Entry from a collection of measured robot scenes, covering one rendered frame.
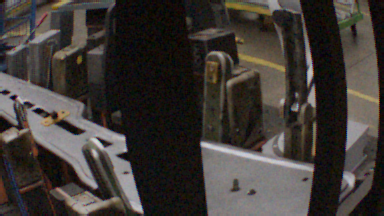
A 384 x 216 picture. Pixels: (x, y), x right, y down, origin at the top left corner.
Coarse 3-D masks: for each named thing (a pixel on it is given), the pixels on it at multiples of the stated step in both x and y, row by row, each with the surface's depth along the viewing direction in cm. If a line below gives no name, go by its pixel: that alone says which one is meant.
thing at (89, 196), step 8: (88, 192) 86; (96, 192) 88; (72, 200) 83; (80, 200) 84; (88, 200) 84; (96, 200) 84; (104, 200) 89; (112, 200) 85; (120, 200) 85; (72, 208) 82; (80, 208) 81; (88, 208) 82; (96, 208) 82; (104, 208) 83; (112, 208) 84; (120, 208) 85
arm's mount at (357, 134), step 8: (352, 128) 156; (360, 128) 154; (368, 128) 154; (352, 136) 151; (360, 136) 150; (272, 144) 158; (352, 144) 147; (360, 144) 152; (264, 152) 156; (272, 152) 155; (280, 152) 153; (352, 152) 148; (360, 152) 153; (352, 160) 150; (360, 160) 154; (344, 168) 146; (352, 168) 151
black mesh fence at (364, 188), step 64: (0, 0) 4; (128, 0) 5; (320, 0) 7; (128, 64) 5; (320, 64) 7; (128, 128) 6; (192, 128) 6; (320, 128) 8; (192, 192) 6; (320, 192) 8
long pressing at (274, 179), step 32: (0, 96) 150; (32, 96) 144; (64, 96) 138; (32, 128) 124; (96, 128) 120; (64, 160) 110; (224, 160) 105; (256, 160) 103; (288, 160) 100; (128, 192) 97; (224, 192) 95; (256, 192) 93; (288, 192) 90
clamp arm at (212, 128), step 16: (208, 64) 114; (224, 64) 113; (208, 80) 114; (224, 80) 113; (208, 96) 115; (224, 96) 114; (208, 112) 116; (224, 112) 114; (208, 128) 115; (224, 128) 115
